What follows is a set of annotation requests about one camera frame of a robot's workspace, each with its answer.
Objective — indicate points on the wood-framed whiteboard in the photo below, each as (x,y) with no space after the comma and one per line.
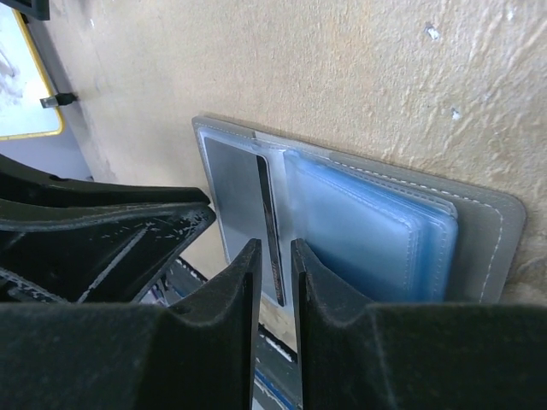
(24,83)

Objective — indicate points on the black whiteboard clip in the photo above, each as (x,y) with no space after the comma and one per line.
(58,100)

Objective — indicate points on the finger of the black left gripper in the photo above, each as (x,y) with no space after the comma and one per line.
(27,185)
(97,254)

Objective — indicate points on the grey card holder wallet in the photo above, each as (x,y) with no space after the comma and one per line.
(394,234)

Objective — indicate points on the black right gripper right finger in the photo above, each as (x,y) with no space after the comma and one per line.
(354,353)

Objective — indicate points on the black VIP credit card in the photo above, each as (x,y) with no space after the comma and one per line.
(276,282)

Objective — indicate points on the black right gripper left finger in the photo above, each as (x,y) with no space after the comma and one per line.
(196,354)

